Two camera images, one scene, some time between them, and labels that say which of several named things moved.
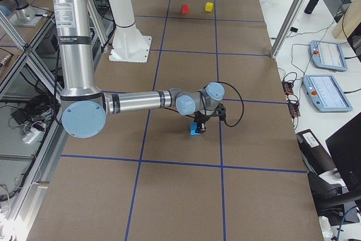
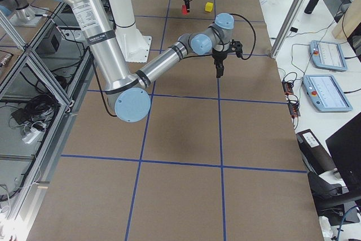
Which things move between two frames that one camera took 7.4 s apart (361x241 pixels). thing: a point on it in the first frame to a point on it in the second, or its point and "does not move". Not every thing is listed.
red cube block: (185, 8) does not move
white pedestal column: (128, 45) does not move
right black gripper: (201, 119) to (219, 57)
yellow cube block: (208, 7) does not move
